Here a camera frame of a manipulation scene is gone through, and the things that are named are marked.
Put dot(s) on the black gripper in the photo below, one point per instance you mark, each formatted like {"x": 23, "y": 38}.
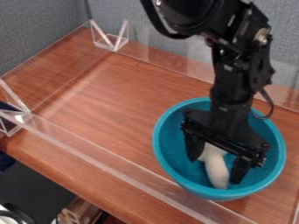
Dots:
{"x": 224, "y": 128}

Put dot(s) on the plush mushroom with brown cap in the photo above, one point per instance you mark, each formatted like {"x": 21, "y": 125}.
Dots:
{"x": 216, "y": 169}

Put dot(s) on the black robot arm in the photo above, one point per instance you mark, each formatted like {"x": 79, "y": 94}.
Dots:
{"x": 238, "y": 34}

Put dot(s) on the blue plastic bowl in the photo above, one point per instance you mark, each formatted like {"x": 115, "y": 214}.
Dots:
{"x": 188, "y": 174}

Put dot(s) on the clear acrylic barrier front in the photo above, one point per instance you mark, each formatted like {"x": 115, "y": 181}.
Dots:
{"x": 135, "y": 194}

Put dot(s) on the clear acrylic barrier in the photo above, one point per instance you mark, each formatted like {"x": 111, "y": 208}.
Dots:
{"x": 57, "y": 56}
{"x": 135, "y": 194}
{"x": 188, "y": 57}

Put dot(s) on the clear acrylic barrier back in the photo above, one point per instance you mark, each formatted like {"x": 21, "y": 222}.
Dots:
{"x": 188, "y": 57}

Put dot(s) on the light wooden object below table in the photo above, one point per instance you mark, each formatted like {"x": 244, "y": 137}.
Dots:
{"x": 79, "y": 212}

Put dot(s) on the clear acrylic barrier left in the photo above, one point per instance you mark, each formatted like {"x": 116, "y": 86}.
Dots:
{"x": 57, "y": 56}

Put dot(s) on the clear acrylic corner bracket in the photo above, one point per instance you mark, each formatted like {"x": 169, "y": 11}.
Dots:
{"x": 105, "y": 40}

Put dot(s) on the clear acrylic bracket left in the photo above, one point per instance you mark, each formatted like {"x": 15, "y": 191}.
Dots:
{"x": 13, "y": 110}

